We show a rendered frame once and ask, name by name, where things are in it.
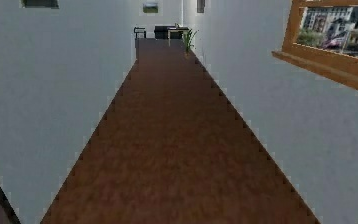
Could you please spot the green house plant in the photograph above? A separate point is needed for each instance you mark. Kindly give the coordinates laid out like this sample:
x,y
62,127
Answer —
x,y
188,40

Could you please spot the wooden table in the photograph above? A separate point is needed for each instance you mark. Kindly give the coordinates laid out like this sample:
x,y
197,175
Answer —
x,y
177,30

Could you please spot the black side table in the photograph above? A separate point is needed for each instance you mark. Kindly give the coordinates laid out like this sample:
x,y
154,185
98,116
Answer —
x,y
139,31

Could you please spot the wooden framed window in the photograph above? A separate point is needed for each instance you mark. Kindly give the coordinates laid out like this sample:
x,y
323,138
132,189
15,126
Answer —
x,y
333,56

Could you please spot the green framed wall picture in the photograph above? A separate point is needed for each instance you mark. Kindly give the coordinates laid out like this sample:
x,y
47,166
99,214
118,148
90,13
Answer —
x,y
150,7

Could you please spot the grey framed wall picture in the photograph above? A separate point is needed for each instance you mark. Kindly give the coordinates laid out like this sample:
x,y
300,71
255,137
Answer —
x,y
200,5

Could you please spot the dark framed wall picture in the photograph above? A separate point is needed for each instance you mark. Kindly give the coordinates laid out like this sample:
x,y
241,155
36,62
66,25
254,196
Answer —
x,y
40,3

